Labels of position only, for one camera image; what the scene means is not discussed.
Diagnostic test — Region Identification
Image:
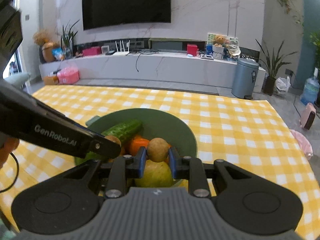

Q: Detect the yellow-green mango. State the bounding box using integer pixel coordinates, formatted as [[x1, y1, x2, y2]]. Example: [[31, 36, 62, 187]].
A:
[[135, 160, 174, 188]]

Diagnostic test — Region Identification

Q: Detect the brown kiwi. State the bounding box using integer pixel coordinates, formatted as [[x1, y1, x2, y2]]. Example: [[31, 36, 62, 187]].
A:
[[146, 138, 170, 163], [105, 135, 121, 146]]

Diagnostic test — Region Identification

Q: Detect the pink cloth on chair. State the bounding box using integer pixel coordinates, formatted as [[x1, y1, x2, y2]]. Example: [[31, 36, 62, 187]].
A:
[[290, 129, 313, 160]]

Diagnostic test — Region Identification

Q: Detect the green colander bowl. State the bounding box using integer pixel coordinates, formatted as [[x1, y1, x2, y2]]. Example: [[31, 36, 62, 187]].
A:
[[75, 108, 198, 188]]

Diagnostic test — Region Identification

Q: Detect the white plastic bag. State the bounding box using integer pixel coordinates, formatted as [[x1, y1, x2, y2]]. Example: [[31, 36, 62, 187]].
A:
[[274, 76, 291, 97]]

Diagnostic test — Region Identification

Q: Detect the black wall television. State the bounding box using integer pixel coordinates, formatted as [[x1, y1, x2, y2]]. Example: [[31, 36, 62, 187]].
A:
[[82, 0, 171, 30]]

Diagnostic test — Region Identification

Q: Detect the blue-grey pedal trash bin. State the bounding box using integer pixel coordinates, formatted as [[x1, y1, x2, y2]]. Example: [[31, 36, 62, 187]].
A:
[[231, 58, 259, 100]]

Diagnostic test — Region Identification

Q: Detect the brown kiwi front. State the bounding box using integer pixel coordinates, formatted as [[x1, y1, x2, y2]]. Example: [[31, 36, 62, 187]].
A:
[[105, 135, 121, 146]]

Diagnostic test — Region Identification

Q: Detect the white wifi router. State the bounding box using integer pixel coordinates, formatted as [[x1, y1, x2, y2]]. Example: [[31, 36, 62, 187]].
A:
[[113, 40, 130, 56]]

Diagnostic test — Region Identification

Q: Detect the yellow checkered tablecloth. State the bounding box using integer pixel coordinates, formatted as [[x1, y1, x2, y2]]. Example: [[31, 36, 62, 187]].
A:
[[0, 84, 320, 240]]

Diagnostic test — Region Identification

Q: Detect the orange tangerine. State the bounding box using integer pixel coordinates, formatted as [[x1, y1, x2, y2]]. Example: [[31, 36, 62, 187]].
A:
[[128, 137, 149, 156]]

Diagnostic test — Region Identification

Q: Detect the potted long-leaf plant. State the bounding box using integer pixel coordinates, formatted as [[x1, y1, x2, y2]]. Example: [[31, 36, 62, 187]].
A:
[[256, 40, 298, 96]]

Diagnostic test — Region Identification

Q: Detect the red box on console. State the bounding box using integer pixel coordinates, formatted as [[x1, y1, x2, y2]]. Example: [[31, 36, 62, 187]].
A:
[[187, 44, 198, 57]]

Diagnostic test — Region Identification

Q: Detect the green cucumber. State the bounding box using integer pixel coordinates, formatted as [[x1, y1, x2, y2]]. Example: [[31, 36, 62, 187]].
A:
[[102, 119, 143, 144]]

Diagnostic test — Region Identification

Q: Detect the white marble tv console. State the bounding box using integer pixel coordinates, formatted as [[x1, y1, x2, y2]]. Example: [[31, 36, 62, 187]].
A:
[[39, 51, 265, 94]]

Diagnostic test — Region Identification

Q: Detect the small potted green plant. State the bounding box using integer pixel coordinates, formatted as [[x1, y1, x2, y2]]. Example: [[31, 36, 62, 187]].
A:
[[60, 20, 79, 60]]

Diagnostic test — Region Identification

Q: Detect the pink space heater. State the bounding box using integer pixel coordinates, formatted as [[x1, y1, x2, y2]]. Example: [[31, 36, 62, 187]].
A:
[[299, 102, 316, 130]]

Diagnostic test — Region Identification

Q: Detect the brown round vase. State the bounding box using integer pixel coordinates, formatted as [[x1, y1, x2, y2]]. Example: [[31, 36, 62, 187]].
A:
[[41, 42, 58, 63]]

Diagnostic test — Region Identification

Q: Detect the pink storage box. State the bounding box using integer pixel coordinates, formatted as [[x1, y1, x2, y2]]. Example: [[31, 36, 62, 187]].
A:
[[57, 67, 79, 85]]

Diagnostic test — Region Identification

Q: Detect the brown teddy bear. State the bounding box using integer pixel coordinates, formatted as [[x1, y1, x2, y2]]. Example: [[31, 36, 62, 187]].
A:
[[213, 35, 226, 47]]

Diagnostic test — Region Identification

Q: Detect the orange cardboard box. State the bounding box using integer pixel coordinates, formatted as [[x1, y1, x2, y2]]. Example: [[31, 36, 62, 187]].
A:
[[43, 75, 59, 85]]

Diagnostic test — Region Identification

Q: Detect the blue water jug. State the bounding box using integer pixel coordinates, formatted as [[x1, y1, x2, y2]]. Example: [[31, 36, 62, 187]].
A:
[[300, 68, 319, 105]]

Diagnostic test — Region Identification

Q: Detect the teal cushion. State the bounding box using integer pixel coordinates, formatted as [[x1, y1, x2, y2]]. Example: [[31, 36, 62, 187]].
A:
[[4, 73, 31, 89]]

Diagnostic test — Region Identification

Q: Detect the magenta flat box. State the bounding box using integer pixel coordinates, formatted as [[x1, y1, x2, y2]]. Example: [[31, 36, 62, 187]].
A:
[[82, 46, 101, 56]]

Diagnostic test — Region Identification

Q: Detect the person's hand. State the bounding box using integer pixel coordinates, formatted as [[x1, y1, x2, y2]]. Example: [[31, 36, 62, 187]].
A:
[[0, 137, 20, 168]]

